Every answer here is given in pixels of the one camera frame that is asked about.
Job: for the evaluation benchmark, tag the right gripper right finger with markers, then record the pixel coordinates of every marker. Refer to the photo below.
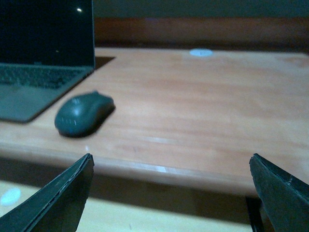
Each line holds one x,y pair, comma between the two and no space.
285,198

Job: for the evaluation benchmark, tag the white round sticker on desk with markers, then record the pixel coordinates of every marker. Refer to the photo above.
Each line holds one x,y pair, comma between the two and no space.
201,52

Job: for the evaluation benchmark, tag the dark grey computer mouse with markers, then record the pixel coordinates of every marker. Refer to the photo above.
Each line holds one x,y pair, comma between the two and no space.
81,115

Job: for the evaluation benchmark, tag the grey open laptop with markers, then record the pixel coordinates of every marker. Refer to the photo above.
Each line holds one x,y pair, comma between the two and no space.
46,49

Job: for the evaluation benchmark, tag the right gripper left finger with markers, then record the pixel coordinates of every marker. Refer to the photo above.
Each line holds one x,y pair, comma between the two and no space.
58,206

